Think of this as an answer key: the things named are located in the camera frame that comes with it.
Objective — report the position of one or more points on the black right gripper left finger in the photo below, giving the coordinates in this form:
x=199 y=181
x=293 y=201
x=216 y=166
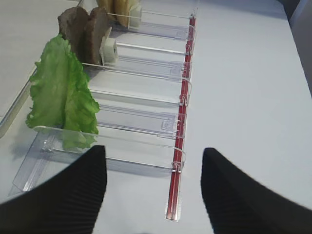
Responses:
x=68 y=203

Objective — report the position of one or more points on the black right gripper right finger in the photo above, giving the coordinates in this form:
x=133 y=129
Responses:
x=238 y=204

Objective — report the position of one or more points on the green lettuce leaf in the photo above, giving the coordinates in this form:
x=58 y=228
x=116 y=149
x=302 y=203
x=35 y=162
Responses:
x=61 y=96

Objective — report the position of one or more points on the brown meat patty rear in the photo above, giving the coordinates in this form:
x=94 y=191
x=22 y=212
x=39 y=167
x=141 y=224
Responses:
x=71 y=26

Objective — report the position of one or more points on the brown meat patty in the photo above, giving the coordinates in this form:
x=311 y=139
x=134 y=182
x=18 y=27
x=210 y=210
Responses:
x=95 y=29
x=71 y=26

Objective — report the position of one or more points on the brown meat patty front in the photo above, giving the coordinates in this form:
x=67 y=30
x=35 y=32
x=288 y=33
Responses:
x=95 y=29

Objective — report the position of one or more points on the clear acrylic rack right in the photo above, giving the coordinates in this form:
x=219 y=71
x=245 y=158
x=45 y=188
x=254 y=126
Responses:
x=143 y=88

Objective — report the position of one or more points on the sesame bun rear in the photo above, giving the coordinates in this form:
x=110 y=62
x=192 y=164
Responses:
x=107 y=4

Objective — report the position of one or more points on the sesame bun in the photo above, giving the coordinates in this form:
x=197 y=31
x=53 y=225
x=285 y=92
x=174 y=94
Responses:
x=121 y=10
x=107 y=4

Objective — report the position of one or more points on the sesame bun front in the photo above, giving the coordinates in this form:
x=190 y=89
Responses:
x=121 y=10

